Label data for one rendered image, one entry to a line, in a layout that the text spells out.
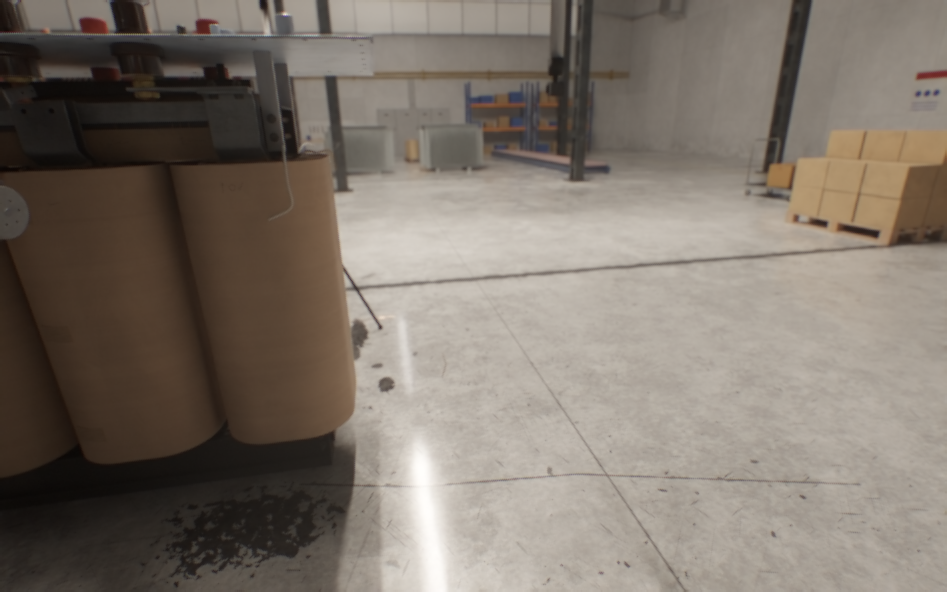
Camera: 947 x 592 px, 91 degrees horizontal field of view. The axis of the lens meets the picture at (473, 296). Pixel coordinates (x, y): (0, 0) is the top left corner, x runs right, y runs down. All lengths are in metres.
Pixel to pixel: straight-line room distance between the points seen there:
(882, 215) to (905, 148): 0.76
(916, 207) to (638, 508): 5.06
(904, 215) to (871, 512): 4.47
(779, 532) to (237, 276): 1.75
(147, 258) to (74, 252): 0.16
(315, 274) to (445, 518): 0.86
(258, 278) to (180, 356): 0.37
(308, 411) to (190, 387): 0.37
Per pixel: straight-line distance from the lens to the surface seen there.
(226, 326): 1.56
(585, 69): 10.68
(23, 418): 1.94
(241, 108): 1.45
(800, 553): 1.77
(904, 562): 1.90
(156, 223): 1.59
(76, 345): 1.71
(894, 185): 6.10
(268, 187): 1.41
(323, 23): 9.93
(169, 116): 1.56
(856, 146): 6.86
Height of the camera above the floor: 1.15
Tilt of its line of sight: 20 degrees down
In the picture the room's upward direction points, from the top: 1 degrees counter-clockwise
